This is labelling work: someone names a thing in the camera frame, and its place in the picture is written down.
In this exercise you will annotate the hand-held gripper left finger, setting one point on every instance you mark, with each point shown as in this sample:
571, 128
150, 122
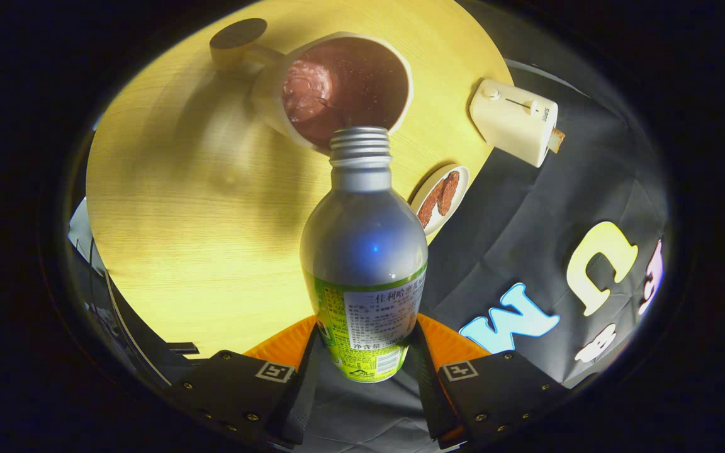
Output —
306, 384

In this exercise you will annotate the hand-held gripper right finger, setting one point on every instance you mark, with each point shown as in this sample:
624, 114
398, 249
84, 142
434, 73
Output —
428, 384

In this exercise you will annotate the silver bottle with green label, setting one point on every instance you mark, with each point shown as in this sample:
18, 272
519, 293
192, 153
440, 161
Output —
362, 245

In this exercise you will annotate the wooden table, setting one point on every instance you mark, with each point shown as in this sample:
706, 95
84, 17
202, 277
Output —
211, 251

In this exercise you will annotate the brown meat piece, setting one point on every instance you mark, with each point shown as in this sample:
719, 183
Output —
428, 211
449, 192

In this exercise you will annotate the white plate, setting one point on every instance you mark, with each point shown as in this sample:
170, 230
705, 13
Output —
457, 204

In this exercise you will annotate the white toaster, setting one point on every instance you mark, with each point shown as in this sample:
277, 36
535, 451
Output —
510, 129

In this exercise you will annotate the toast slice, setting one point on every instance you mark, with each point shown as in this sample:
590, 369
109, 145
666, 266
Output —
557, 140

